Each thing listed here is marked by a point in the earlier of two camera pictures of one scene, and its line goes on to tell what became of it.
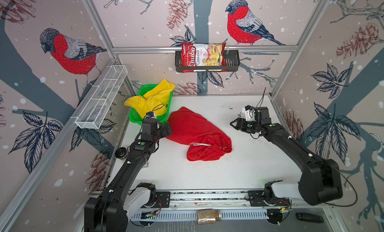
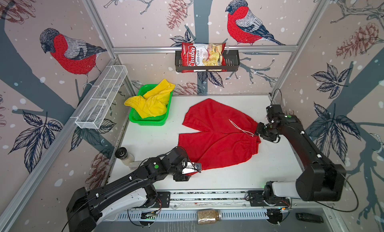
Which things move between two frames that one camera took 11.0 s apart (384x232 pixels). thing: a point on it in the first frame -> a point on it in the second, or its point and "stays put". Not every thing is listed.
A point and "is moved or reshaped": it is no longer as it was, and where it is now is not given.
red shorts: [207, 141] is moved or reshaped
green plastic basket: [137, 117] stays put
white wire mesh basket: [93, 111] stays put
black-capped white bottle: [121, 152] stays put
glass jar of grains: [208, 216] stays put
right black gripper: [239, 122] -> [269, 138]
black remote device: [309, 217] stays put
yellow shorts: [154, 101] stays put
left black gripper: [164, 132] -> [182, 177]
